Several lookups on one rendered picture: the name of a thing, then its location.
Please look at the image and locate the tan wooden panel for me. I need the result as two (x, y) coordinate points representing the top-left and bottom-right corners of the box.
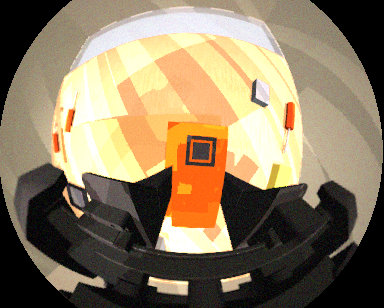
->
(70, 114), (222, 183)

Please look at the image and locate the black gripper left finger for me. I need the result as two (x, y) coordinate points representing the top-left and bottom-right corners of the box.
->
(81, 165), (173, 249)

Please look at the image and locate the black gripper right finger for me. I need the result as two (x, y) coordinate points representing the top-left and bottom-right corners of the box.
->
(219, 171), (308, 250)

